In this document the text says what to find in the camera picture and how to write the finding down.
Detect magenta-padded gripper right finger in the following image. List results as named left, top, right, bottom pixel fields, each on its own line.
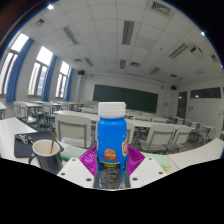
left=125, top=145, right=167, bottom=189

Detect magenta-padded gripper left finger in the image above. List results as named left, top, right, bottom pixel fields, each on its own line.
left=56, top=145, right=100, bottom=190

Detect blue drink bottle white cap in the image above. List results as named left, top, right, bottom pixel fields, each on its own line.
left=95, top=101, right=129, bottom=190

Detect dark blue mug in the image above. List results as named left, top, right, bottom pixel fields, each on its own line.
left=27, top=139, right=64, bottom=176

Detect gold spoon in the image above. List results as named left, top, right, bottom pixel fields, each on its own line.
left=49, top=129, right=58, bottom=155

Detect white classroom chairs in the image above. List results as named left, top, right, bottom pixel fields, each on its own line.
left=13, top=99, right=224, bottom=155

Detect white classroom desks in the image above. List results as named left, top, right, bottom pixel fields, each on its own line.
left=0, top=99, right=224, bottom=141

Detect bunch of keys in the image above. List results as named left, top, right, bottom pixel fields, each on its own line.
left=14, top=133, right=34, bottom=145

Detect dark door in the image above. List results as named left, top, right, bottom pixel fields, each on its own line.
left=176, top=91, right=188, bottom=119

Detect green chalkboard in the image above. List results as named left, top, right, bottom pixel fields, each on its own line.
left=92, top=84, right=159, bottom=114

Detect blue window curtain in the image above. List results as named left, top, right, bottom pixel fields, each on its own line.
left=64, top=67, right=74, bottom=102
left=5, top=37, right=35, bottom=103
left=42, top=54, right=58, bottom=103

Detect classroom windows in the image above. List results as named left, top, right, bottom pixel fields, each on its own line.
left=0, top=32, right=72, bottom=99

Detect ceiling projector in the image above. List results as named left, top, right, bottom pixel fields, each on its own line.
left=189, top=46, right=204, bottom=56

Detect ceiling lights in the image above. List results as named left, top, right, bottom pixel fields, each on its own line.
left=33, top=1, right=221, bottom=81

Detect dark interior wall window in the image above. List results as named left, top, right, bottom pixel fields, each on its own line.
left=190, top=87, right=222, bottom=100

